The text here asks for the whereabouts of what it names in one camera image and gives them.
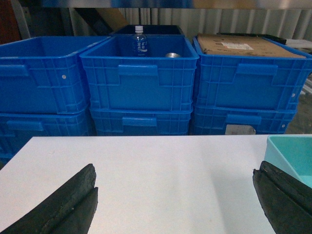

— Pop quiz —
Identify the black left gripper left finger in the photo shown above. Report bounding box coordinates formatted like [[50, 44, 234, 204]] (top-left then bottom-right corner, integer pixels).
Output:
[[1, 163, 98, 234]]

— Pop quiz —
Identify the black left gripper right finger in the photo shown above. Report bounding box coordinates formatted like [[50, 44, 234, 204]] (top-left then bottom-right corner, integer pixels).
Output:
[[253, 161, 312, 234]]

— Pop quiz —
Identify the teal plastic tray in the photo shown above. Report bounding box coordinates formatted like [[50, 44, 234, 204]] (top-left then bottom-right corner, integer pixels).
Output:
[[264, 135, 312, 187]]

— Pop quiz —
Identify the lower middle blue crate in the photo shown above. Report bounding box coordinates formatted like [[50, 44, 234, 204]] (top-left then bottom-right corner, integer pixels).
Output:
[[90, 109, 193, 136]]

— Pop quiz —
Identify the far left lower blue crate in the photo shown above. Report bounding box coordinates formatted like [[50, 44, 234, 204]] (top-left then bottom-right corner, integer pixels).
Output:
[[0, 108, 97, 164]]

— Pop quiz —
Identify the lower right blue crate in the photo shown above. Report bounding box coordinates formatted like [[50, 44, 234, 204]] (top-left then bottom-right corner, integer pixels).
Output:
[[190, 106, 297, 135]]

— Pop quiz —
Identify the blue crate with cardboard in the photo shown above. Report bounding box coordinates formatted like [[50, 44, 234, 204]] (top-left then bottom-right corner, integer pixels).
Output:
[[193, 36, 312, 111]]

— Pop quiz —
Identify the far left upper blue crate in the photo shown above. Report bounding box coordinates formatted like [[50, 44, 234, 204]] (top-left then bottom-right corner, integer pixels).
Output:
[[0, 36, 107, 114]]

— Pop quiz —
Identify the white foam board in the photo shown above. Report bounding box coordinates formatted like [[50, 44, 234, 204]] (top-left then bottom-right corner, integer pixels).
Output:
[[286, 39, 312, 49]]

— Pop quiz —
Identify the blue crate with bottle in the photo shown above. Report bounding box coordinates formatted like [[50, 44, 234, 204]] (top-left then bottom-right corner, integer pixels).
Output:
[[80, 35, 198, 111]]

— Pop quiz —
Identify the brown cardboard sheet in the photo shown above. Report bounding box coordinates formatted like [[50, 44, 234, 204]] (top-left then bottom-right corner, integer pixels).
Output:
[[197, 34, 306, 58]]

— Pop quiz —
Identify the clear plastic water bottle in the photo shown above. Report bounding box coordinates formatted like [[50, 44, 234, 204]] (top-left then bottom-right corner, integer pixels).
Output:
[[132, 25, 148, 57]]

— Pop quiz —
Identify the silver metal can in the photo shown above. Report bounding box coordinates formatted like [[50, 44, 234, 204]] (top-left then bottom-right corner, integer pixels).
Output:
[[165, 53, 181, 58]]

